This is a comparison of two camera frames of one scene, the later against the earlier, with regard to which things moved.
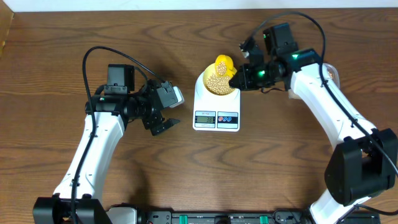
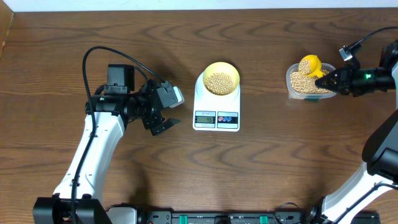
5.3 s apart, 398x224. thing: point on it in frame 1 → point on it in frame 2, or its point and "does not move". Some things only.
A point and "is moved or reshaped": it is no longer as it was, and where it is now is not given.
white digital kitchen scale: x=215 y=113 does not move
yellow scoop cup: x=230 y=70 is moved or reshaped
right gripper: x=247 y=83 → x=344 y=84
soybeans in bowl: x=219 y=85 does not move
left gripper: x=153 y=106 does not move
